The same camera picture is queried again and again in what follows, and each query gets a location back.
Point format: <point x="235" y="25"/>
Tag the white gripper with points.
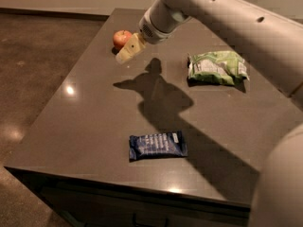
<point x="152" y="29"/>

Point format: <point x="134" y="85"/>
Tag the blue snack bar wrapper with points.
<point x="157" y="145"/>

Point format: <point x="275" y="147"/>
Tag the green chip bag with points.
<point x="219" y="67"/>

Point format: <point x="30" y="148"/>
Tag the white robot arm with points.
<point x="273" y="45"/>

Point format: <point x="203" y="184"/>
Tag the red apple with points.
<point x="120" y="38"/>

